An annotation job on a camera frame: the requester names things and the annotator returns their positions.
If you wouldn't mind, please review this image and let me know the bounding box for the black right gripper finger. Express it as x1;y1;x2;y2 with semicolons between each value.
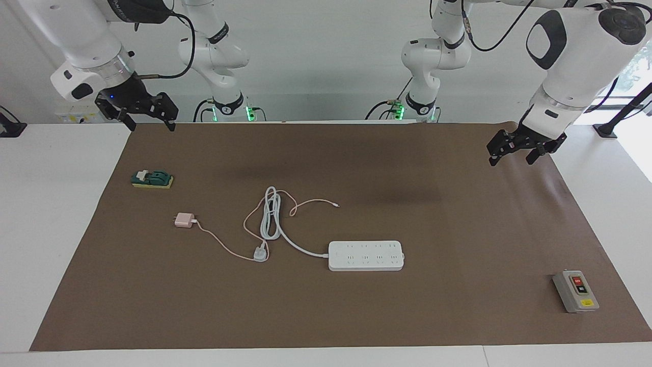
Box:
144;92;179;132
95;97;137;132

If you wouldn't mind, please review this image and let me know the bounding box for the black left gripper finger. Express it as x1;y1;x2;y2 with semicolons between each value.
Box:
526;134;567;165
486;130;520;167

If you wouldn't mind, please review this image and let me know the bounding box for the pink charging cable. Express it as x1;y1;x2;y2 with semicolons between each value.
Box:
194;190;341;262

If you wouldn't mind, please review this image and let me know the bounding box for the white power strip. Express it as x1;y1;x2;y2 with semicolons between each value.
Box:
328;241;405;272

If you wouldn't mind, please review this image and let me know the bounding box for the white box with yellow label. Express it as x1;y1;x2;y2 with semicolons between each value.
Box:
53;99;100;124

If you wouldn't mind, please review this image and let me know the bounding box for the black table clamp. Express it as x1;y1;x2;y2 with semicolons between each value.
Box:
0;106;27;138

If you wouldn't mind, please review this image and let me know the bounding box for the brown table mat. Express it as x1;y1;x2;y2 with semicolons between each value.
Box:
30;121;652;351

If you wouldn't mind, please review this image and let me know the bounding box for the black camera stand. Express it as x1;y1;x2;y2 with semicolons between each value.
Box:
592;82;652;139

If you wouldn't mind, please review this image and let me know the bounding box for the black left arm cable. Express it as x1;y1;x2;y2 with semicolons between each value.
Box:
461;0;652;113

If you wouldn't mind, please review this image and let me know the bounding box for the black left base cable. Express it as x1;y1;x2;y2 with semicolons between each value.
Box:
365;76;414;121

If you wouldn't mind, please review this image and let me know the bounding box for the grey on-off switch box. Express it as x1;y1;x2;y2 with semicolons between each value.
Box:
553;270;600;313

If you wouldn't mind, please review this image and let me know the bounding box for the white power cord with plug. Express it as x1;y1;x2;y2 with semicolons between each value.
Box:
255;187;331;263

